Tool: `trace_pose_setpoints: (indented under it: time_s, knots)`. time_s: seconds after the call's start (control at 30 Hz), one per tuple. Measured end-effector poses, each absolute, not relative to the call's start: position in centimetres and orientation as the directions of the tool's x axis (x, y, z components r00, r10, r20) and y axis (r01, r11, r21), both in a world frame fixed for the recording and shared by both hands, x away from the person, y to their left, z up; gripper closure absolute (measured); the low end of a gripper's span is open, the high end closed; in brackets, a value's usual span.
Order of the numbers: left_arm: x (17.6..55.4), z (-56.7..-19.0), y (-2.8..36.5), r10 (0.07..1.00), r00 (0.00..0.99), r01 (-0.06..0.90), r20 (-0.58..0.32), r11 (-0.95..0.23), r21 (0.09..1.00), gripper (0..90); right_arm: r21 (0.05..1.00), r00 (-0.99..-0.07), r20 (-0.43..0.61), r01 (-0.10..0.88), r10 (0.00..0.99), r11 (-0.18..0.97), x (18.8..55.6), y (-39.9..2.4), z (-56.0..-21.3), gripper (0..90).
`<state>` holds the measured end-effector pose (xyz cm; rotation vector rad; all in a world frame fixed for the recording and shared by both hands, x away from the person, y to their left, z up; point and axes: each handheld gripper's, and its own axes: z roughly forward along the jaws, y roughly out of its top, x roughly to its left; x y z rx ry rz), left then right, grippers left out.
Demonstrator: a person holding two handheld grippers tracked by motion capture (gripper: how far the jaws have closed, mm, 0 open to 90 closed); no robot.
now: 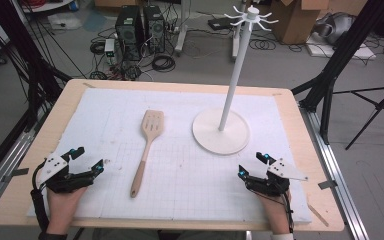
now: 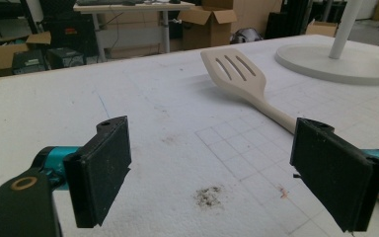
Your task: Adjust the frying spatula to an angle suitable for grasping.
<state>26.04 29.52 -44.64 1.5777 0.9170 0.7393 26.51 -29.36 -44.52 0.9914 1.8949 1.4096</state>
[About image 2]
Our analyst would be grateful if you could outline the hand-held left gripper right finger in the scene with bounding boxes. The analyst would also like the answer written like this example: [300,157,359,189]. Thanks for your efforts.
[289,117,379,233]

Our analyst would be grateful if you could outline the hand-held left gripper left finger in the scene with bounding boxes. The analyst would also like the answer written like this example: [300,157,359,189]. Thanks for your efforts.
[33,115,133,229]

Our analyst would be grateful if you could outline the beige slotted spatula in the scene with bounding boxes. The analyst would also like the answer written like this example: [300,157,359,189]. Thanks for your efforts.
[199,47,298,135]

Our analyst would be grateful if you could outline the white round lamp stand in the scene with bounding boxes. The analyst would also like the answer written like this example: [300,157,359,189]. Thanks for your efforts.
[274,0,379,87]

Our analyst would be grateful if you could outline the black equipment case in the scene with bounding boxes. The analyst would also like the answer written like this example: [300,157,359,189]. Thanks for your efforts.
[45,46,86,70]
[11,48,47,76]

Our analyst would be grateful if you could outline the small cardboard box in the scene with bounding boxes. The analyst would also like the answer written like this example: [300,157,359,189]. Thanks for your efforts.
[305,19,339,38]

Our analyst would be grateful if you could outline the cardboard box with flap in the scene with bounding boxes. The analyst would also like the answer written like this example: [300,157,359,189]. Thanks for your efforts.
[0,31,52,73]

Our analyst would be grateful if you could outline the white desk with metal legs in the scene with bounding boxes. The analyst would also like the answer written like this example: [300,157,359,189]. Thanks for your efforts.
[73,0,195,63]

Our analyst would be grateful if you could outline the grey helmet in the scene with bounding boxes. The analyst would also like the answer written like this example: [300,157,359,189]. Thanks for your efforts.
[230,27,264,44]

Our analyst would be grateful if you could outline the open cardboard box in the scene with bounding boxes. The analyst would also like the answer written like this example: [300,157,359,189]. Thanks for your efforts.
[177,5,238,51]

